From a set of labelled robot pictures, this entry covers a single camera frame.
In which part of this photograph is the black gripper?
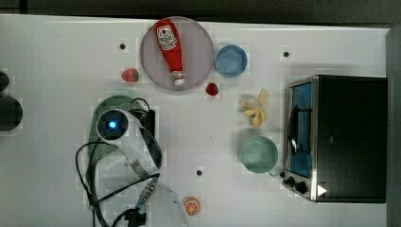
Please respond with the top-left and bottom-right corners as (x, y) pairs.
(130, 109), (156, 136)

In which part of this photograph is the green oval strainer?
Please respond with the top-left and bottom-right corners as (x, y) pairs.
(88, 96), (144, 161)

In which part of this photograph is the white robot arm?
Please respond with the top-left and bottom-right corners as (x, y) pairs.
(91, 109), (189, 227)

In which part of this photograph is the pale red strawberry toy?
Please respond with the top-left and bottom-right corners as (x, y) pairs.
(121, 68), (139, 83)

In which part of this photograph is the dark red strawberry toy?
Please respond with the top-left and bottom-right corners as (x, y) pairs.
(205, 83), (218, 96)

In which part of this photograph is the grey round plate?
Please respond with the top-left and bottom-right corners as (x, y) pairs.
(140, 16), (214, 91)

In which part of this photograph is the red ketchup bottle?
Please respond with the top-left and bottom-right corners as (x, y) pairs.
(154, 19), (185, 86)

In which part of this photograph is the orange slice toy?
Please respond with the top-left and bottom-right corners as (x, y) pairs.
(183, 197), (201, 216)

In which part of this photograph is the blue bowl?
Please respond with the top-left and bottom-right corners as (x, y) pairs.
(215, 44), (248, 78)

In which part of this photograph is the yellow banana peel toy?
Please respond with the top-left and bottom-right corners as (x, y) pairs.
(239, 89), (267, 129)

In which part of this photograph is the green mug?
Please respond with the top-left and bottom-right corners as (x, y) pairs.
(238, 135), (278, 177)

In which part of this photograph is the black cylinder container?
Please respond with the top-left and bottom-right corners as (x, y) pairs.
(0, 72), (24, 131)

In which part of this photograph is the black toaster oven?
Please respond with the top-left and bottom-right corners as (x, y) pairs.
(281, 75), (388, 203)

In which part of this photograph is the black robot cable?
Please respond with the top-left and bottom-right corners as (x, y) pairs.
(75, 97), (162, 227)

